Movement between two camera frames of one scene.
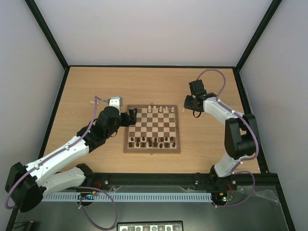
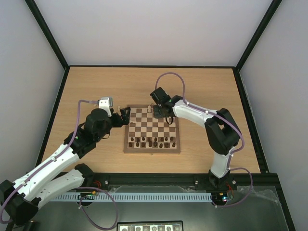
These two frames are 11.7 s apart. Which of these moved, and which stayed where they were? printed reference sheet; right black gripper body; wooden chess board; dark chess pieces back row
Moved: right black gripper body
Stayed: wooden chess board; printed reference sheet; dark chess pieces back row
